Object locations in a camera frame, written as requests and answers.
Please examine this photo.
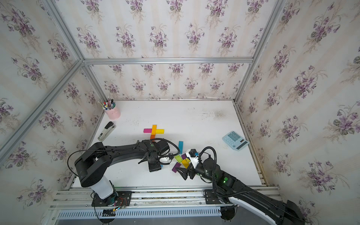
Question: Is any teal wooden block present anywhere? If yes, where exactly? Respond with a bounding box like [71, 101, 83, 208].
[178, 141, 184, 155]

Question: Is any magenta wooden block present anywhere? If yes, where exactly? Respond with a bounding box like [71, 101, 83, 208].
[143, 128, 152, 133]

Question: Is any orange-yellow wooden block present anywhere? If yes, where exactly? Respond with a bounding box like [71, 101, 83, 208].
[151, 125, 157, 136]

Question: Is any yellow block near right arm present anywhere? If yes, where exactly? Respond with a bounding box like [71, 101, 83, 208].
[181, 159, 190, 168]

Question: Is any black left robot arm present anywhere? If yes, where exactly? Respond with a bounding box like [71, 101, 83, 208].
[68, 138, 180, 206]

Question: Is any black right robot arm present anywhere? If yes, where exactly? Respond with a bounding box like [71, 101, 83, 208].
[176, 158, 306, 225]

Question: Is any purple wooden block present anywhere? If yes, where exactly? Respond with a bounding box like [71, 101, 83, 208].
[172, 162, 181, 173]

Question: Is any green wooden block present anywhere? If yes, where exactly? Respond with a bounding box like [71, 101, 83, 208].
[174, 155, 183, 163]

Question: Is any light blue calculator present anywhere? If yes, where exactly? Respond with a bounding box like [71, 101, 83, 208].
[222, 131, 249, 152]

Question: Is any black and white stapler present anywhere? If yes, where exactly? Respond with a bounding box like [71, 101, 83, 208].
[97, 121, 116, 142]

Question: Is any pink metal pen bucket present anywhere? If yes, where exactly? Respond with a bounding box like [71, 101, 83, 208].
[105, 107, 121, 121]

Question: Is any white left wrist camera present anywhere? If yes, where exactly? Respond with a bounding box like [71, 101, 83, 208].
[159, 157, 172, 165]

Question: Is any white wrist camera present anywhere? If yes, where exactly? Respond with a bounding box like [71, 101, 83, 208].
[159, 157, 172, 165]
[186, 149, 200, 169]

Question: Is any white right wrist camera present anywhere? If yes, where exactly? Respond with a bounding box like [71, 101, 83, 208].
[186, 149, 200, 169]

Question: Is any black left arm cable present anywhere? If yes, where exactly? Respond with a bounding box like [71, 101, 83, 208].
[137, 137, 181, 165]

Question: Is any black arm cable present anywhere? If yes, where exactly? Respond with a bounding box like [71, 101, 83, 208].
[198, 146, 218, 169]
[137, 137, 181, 165]

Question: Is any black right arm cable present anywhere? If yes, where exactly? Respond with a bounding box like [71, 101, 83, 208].
[198, 146, 218, 169]

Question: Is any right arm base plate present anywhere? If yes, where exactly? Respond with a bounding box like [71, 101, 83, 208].
[202, 189, 233, 205]

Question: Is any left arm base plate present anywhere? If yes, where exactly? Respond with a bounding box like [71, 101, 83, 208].
[91, 191, 132, 207]

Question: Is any aluminium front rail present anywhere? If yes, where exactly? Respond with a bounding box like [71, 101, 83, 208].
[49, 187, 285, 211]

